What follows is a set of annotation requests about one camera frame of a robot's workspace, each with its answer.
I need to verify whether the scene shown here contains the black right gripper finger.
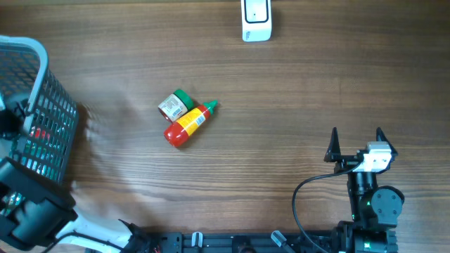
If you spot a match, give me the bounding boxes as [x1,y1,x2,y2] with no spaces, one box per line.
[375,127,398,157]
[323,127,341,162]

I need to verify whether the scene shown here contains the red sauce bottle green cap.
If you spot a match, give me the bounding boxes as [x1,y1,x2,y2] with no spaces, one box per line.
[164,100,218,148]

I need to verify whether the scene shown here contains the small jar green lid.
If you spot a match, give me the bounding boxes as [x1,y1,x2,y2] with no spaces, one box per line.
[158,89,194,122]

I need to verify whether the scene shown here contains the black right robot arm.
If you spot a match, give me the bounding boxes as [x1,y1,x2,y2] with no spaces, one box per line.
[324,128,405,253]

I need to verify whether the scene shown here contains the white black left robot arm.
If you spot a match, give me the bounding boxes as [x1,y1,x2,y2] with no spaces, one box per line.
[1,156,152,252]

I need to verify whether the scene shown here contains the white barcode scanner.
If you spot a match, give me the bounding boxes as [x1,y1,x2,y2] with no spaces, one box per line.
[240,0,272,42]

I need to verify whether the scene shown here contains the grey plastic mesh basket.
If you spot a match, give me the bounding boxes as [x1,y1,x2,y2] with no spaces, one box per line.
[1,36,79,183]

